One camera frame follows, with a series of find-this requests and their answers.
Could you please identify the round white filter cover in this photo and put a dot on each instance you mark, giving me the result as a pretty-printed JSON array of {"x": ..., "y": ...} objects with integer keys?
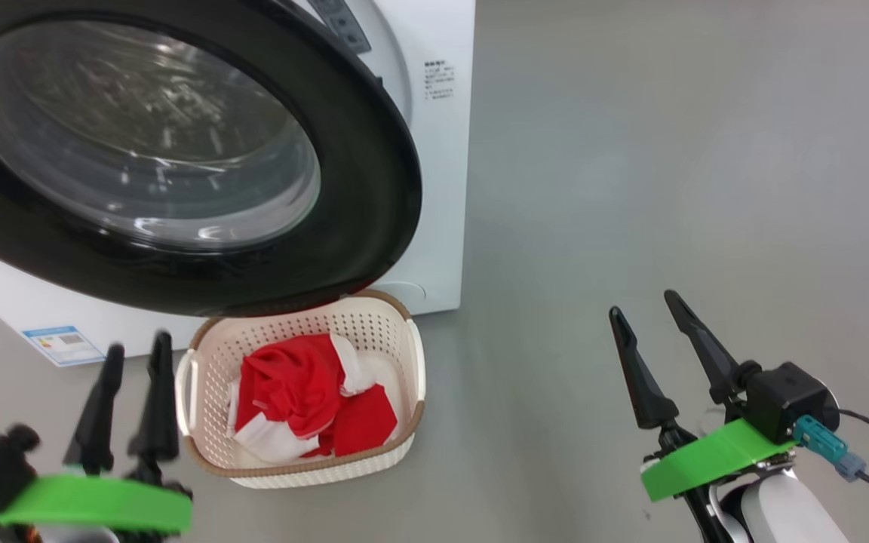
[{"x": 408, "y": 290}]

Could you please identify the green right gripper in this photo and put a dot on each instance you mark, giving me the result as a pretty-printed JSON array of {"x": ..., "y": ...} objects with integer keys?
[{"x": 706, "y": 460}]

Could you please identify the teal right camera connector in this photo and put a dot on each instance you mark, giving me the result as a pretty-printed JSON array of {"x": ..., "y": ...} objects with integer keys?
[{"x": 827, "y": 445}]

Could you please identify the white front-load washing machine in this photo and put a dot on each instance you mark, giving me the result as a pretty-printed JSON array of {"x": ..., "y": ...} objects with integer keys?
[{"x": 434, "y": 188}]

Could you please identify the red and white garment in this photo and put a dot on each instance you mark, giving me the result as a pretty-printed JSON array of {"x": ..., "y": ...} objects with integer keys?
[{"x": 291, "y": 385}]

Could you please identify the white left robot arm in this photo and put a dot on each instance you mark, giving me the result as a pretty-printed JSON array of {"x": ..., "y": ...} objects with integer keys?
[{"x": 76, "y": 535}]

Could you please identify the grey warning sticker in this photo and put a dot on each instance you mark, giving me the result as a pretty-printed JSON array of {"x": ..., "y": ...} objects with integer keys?
[{"x": 348, "y": 26}]

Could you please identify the blue energy label sticker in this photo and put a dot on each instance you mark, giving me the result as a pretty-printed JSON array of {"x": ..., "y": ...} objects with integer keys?
[{"x": 63, "y": 345}]

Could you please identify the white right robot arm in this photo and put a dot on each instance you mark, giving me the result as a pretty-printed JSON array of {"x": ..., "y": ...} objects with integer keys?
[{"x": 781, "y": 513}]

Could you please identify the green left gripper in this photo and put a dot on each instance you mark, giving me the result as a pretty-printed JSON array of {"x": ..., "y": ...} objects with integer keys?
[{"x": 95, "y": 501}]

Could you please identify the washing machine glass door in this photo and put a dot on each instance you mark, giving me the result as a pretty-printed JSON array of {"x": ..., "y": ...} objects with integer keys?
[{"x": 366, "y": 188}]

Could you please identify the cream perforated laundry basket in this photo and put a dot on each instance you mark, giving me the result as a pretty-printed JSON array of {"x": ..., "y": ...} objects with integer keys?
[{"x": 216, "y": 354}]

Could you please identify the black text sticker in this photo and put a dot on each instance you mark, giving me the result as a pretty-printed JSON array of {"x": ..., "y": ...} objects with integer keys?
[{"x": 440, "y": 81}]

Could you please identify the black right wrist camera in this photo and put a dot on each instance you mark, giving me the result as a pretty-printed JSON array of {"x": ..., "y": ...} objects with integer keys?
[{"x": 789, "y": 400}]

